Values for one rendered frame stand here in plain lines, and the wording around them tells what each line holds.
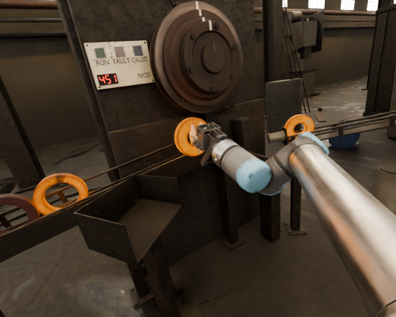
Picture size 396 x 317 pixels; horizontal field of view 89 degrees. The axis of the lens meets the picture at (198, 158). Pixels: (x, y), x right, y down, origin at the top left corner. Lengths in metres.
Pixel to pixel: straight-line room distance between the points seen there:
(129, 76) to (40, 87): 6.08
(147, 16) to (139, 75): 0.26
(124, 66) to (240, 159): 0.70
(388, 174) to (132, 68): 1.27
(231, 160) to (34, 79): 6.74
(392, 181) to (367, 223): 0.98
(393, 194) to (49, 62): 7.07
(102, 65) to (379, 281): 1.02
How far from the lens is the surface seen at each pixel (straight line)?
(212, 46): 0.96
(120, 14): 1.11
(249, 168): 0.53
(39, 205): 1.00
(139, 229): 0.74
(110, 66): 1.03
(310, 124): 1.29
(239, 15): 1.42
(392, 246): 0.29
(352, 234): 0.31
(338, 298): 1.32
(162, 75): 0.94
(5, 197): 1.00
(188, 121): 0.78
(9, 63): 7.19
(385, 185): 1.30
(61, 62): 7.07
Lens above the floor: 1.02
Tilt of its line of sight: 20 degrees down
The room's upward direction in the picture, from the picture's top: 9 degrees counter-clockwise
